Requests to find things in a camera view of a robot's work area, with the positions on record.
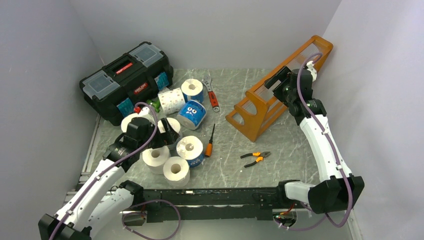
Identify black plastic toolbox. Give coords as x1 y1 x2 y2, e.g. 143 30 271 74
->
79 41 174 126

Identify orange black pliers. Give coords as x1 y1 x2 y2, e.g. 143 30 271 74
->
240 150 272 169

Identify orange wooden shelf rack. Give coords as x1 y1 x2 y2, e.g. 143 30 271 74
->
225 35 334 142

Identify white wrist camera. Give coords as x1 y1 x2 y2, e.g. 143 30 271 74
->
304 60 318 82
133 106 151 117

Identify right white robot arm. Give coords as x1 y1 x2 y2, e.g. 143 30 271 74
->
264 66 365 214

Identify green small object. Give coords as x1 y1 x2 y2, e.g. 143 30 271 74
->
146 99 161 113

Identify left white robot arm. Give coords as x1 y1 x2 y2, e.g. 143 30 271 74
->
38 116 180 240

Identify white dotted wrapped roll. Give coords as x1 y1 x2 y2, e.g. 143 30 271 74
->
158 87 186 115

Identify blue wrapped roll upright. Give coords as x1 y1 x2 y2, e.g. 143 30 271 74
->
180 78 204 104

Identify white roll with red print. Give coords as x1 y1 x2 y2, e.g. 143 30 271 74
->
157 117 183 137

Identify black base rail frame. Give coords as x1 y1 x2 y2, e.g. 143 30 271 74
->
122 184 297 227

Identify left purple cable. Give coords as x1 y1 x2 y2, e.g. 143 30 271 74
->
47 101 182 240

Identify red adjustable wrench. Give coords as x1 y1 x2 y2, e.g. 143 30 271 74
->
201 75 220 112

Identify blue monster-face wrapped roll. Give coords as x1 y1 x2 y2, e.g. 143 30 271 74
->
176 100 207 130

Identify black orange screwdriver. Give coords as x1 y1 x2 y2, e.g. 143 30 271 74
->
204 124 216 158

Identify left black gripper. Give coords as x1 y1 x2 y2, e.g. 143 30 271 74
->
138 117 180 152

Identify blue wrapped paper roll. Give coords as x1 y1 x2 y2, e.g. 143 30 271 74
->
176 135 205 168

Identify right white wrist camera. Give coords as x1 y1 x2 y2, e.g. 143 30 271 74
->
304 60 318 82

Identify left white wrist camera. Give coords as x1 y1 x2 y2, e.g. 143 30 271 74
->
133 106 151 117

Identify white paper towel roll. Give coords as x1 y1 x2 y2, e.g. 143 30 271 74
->
163 156 190 187
120 113 156 134
141 146 171 175

